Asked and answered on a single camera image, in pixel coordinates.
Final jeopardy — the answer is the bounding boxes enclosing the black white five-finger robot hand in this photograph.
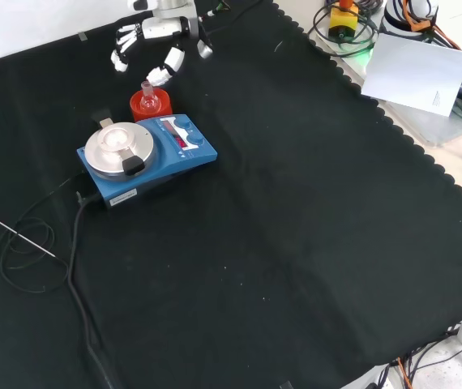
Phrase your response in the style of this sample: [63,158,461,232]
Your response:
[110,14,215,87]

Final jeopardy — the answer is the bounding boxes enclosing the clear round-bottom glass flask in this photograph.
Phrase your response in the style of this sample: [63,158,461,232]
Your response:
[139,80,161,114]

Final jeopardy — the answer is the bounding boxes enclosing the blue base heater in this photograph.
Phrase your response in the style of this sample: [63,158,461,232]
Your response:
[76,113,219,212]

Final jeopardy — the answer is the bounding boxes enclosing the yellow stop button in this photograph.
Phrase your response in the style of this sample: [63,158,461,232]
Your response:
[328,0,362,40]

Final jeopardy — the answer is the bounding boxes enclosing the black bench cloth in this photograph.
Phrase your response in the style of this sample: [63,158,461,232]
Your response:
[0,0,462,389]

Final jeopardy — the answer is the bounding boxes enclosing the thin metal probe rod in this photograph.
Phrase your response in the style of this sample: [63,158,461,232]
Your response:
[0,203,58,259]

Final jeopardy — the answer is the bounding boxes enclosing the pale board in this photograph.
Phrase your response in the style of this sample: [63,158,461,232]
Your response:
[360,32,462,118]

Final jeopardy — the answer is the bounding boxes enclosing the black cable green plug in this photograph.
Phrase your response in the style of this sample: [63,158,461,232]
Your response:
[198,0,265,34]

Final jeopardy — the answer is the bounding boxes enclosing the orange ribbed flask ring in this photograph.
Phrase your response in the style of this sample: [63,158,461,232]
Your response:
[129,89,173,123]

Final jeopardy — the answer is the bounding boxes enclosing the aluminium heating block black handles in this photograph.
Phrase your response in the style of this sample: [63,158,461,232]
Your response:
[91,108,143,177]

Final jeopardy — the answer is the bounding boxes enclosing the black coiled cable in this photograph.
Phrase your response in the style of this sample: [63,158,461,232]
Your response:
[312,0,380,58]

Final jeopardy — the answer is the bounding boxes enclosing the thick black power cable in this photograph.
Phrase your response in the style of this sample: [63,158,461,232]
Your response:
[66,190,124,389]

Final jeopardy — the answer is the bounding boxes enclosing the orange floor cable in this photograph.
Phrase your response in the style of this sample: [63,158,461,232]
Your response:
[396,355,415,389]

